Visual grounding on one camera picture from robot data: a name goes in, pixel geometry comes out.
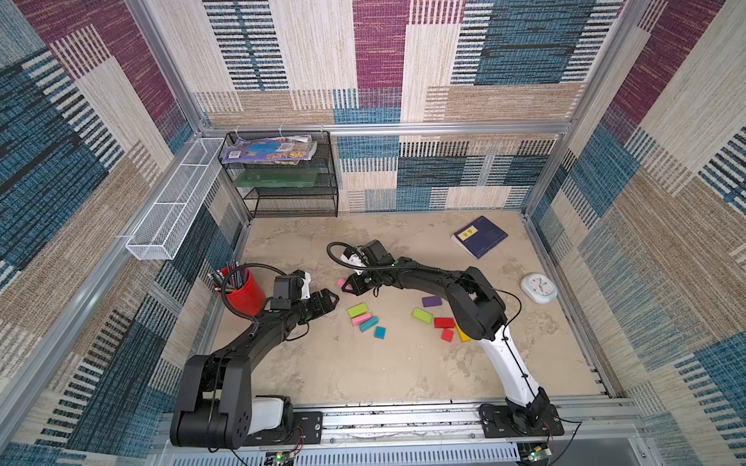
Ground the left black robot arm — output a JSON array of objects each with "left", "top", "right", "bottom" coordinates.
[{"left": 170, "top": 289, "right": 339, "bottom": 450}]

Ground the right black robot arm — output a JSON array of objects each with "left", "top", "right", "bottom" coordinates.
[{"left": 342, "top": 257, "right": 553, "bottom": 435}]

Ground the red small block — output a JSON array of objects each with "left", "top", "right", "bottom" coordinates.
[{"left": 441, "top": 329, "right": 454, "bottom": 343}]

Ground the teal long block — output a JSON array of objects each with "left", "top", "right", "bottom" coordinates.
[{"left": 359, "top": 316, "right": 379, "bottom": 332}]

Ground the white wire wall basket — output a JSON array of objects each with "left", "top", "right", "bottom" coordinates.
[{"left": 125, "top": 138, "right": 221, "bottom": 261}]

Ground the colourful magazine on rack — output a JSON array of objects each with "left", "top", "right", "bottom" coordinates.
[{"left": 220, "top": 135, "right": 319, "bottom": 165}]

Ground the green tray in rack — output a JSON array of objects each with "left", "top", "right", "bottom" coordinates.
[{"left": 233, "top": 169, "right": 319, "bottom": 188}]

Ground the yellow block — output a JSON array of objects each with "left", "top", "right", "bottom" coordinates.
[{"left": 457, "top": 326, "right": 471, "bottom": 343}]

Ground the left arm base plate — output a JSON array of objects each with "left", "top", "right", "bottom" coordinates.
[{"left": 243, "top": 412, "right": 324, "bottom": 447}]

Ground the purple block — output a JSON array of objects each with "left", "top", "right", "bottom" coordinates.
[{"left": 422, "top": 296, "right": 443, "bottom": 308}]

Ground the lime green block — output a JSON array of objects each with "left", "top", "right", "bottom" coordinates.
[
  {"left": 347, "top": 303, "right": 369, "bottom": 320},
  {"left": 412, "top": 308, "right": 433, "bottom": 324}
]

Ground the dark blue notebook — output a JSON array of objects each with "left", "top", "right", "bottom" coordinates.
[{"left": 452, "top": 216, "right": 508, "bottom": 259}]

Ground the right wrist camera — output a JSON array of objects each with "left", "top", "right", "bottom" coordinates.
[{"left": 345, "top": 240, "right": 396, "bottom": 269}]

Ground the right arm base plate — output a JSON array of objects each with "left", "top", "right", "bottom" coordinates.
[{"left": 478, "top": 404, "right": 565, "bottom": 439}]

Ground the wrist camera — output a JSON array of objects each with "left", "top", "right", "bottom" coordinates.
[
  {"left": 345, "top": 240, "right": 396, "bottom": 269},
  {"left": 269, "top": 270, "right": 311, "bottom": 311}
]

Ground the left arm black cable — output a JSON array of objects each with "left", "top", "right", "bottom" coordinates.
[{"left": 220, "top": 262, "right": 289, "bottom": 339}]

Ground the white round clock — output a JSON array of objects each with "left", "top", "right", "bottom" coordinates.
[{"left": 521, "top": 273, "right": 558, "bottom": 304}]

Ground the red long block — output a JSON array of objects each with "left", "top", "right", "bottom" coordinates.
[{"left": 433, "top": 318, "right": 457, "bottom": 329}]

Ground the red pen cup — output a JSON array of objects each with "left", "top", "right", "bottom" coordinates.
[{"left": 220, "top": 266, "right": 266, "bottom": 318}]

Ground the black wire shelf rack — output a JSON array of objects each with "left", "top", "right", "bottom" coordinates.
[{"left": 219, "top": 131, "right": 339, "bottom": 219}]

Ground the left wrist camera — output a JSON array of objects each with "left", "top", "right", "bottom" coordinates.
[{"left": 269, "top": 270, "right": 311, "bottom": 311}]

